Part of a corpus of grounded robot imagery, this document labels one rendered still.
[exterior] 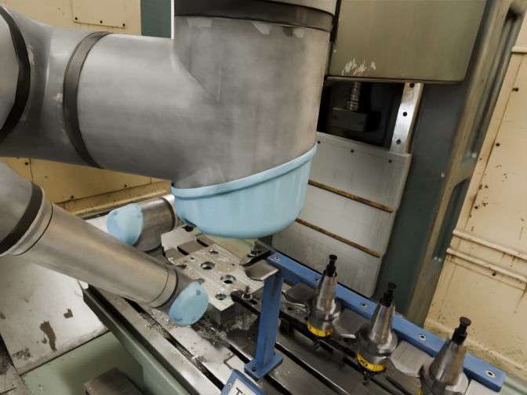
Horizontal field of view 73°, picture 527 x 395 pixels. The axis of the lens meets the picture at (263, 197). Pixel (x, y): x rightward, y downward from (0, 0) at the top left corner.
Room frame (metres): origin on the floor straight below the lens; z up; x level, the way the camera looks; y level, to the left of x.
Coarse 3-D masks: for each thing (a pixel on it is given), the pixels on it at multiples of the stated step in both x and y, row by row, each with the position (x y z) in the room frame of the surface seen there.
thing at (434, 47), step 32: (160, 0) 0.72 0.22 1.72; (352, 0) 0.51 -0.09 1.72; (384, 0) 0.57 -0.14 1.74; (416, 0) 0.66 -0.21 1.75; (448, 0) 0.77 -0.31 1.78; (480, 0) 0.93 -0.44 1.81; (160, 32) 0.72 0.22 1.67; (352, 32) 0.52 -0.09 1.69; (384, 32) 0.59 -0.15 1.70; (416, 32) 0.68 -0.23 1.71; (448, 32) 0.81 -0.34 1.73; (352, 64) 0.53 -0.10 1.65; (384, 64) 0.60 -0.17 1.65; (416, 64) 0.71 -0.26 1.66; (448, 64) 0.85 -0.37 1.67
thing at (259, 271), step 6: (258, 264) 0.69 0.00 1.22; (264, 264) 0.69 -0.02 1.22; (270, 264) 0.69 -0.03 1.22; (246, 270) 0.66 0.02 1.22; (252, 270) 0.66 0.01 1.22; (258, 270) 0.66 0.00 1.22; (264, 270) 0.66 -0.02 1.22; (270, 270) 0.67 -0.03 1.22; (276, 270) 0.67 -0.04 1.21; (252, 276) 0.64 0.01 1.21; (258, 276) 0.64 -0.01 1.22; (264, 276) 0.64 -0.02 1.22; (270, 276) 0.65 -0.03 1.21
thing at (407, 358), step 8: (400, 344) 0.48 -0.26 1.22; (408, 344) 0.48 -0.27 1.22; (392, 352) 0.46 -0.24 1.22; (400, 352) 0.46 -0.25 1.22; (408, 352) 0.47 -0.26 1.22; (416, 352) 0.47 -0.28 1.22; (424, 352) 0.47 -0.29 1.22; (392, 360) 0.45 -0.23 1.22; (400, 360) 0.45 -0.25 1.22; (408, 360) 0.45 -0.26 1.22; (416, 360) 0.45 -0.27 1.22; (424, 360) 0.45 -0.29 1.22; (400, 368) 0.43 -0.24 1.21; (408, 368) 0.43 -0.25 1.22; (416, 368) 0.43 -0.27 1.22; (416, 376) 0.42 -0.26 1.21
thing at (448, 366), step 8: (448, 336) 0.43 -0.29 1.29; (448, 344) 0.42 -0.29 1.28; (456, 344) 0.41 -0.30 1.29; (464, 344) 0.41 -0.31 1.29; (440, 352) 0.42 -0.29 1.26; (448, 352) 0.41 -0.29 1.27; (456, 352) 0.41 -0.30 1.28; (464, 352) 0.41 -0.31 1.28; (440, 360) 0.41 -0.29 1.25; (448, 360) 0.41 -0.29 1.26; (456, 360) 0.40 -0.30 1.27; (464, 360) 0.41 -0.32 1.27; (432, 368) 0.42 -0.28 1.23; (440, 368) 0.41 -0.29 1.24; (448, 368) 0.40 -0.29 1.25; (456, 368) 0.40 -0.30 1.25; (440, 376) 0.40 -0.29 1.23; (448, 376) 0.40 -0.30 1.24; (456, 376) 0.40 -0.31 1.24; (448, 384) 0.40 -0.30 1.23; (456, 384) 0.40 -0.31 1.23
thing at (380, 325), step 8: (392, 304) 0.49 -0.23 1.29; (376, 312) 0.48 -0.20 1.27; (384, 312) 0.48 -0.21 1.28; (392, 312) 0.48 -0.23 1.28; (376, 320) 0.48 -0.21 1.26; (384, 320) 0.47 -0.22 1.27; (392, 320) 0.48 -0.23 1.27; (368, 328) 0.49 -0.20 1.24; (376, 328) 0.47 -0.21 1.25; (384, 328) 0.47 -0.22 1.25; (392, 328) 0.48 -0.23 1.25; (368, 336) 0.48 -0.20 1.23; (376, 336) 0.47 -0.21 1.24; (384, 336) 0.47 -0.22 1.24
